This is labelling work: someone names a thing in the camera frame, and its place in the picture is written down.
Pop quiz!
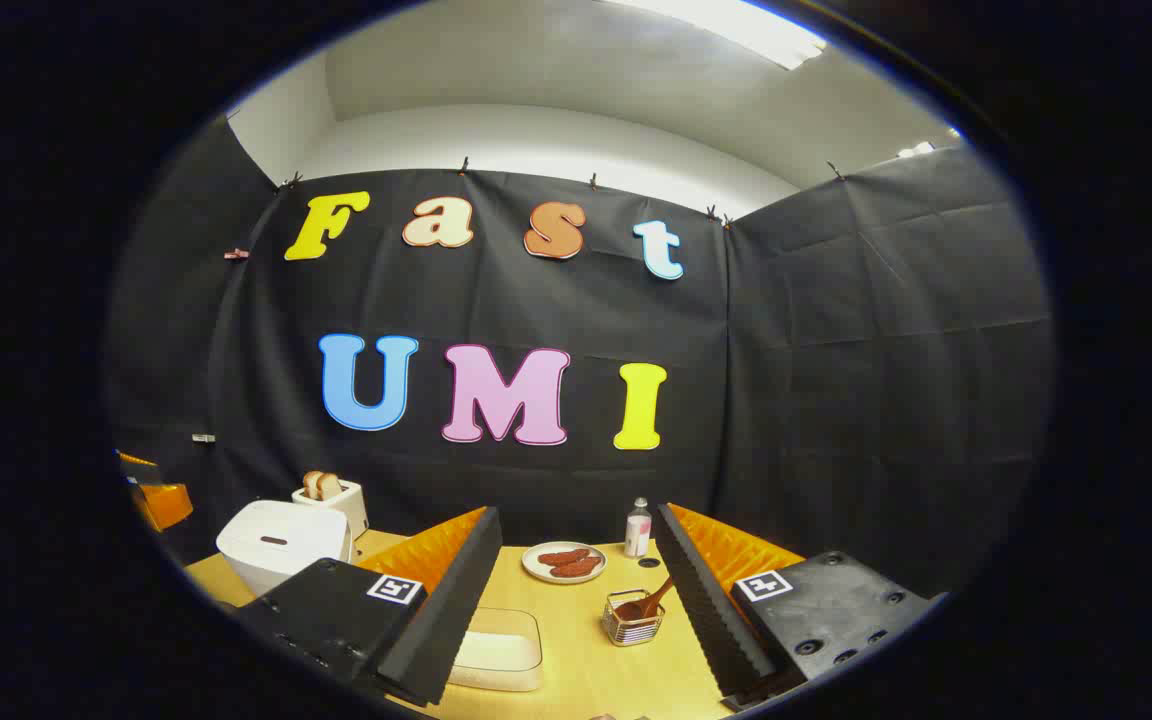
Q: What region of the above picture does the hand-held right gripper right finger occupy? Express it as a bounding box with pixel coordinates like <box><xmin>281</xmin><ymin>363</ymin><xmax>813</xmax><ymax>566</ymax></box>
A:
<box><xmin>654</xmin><ymin>502</ymin><xmax>937</xmax><ymax>713</ymax></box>

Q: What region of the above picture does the white round plate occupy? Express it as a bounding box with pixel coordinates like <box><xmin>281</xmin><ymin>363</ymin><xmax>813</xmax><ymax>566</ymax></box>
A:
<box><xmin>521</xmin><ymin>541</ymin><xmax>608</xmax><ymax>585</ymax></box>

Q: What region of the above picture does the metal wire chopstick holder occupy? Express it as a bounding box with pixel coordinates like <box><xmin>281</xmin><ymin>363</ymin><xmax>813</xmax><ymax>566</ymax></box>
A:
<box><xmin>602</xmin><ymin>589</ymin><xmax>666</xmax><ymax>647</ymax></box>

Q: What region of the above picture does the brown wooden spoon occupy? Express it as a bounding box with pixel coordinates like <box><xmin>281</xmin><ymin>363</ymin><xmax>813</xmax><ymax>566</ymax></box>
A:
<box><xmin>614</xmin><ymin>576</ymin><xmax>675</xmax><ymax>623</ymax></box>

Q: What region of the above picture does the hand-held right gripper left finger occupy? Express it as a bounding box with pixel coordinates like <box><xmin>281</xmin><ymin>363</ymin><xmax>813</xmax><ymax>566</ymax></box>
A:
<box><xmin>236</xmin><ymin>505</ymin><xmax>503</xmax><ymax>707</ymax></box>

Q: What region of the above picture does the white rice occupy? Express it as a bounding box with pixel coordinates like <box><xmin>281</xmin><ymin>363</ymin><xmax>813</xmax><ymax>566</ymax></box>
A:
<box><xmin>456</xmin><ymin>630</ymin><xmax>541</xmax><ymax>673</ymax></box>

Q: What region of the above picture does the white toaster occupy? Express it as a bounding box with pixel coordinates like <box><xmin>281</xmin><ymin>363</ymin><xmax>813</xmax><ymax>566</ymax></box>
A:
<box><xmin>292</xmin><ymin>480</ymin><xmax>370</xmax><ymax>541</ymax></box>

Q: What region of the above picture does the clear plastic container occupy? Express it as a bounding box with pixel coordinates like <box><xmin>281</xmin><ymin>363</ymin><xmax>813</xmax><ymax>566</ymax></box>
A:
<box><xmin>446</xmin><ymin>607</ymin><xmax>544</xmax><ymax>693</ymax></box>

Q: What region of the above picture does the clear bottle with pink label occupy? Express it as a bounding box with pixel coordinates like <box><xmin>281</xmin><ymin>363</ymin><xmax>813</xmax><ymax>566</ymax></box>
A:
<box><xmin>624</xmin><ymin>497</ymin><xmax>653</xmax><ymax>559</ymax></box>

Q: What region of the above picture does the white rice cooker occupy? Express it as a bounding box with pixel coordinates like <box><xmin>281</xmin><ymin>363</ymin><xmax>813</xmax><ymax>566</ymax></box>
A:
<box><xmin>216</xmin><ymin>500</ymin><xmax>352</xmax><ymax>598</ymax></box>

